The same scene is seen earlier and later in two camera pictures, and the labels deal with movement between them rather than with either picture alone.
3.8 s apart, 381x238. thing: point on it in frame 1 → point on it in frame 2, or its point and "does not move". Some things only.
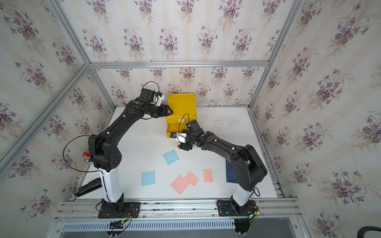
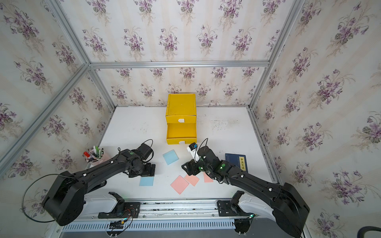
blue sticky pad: (170, 156) does not move
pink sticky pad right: (208, 175) does not move
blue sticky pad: (148, 178) does not move
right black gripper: (184, 147) → (190, 164)
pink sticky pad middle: (192, 178) does not move
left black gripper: (163, 112) → (149, 172)
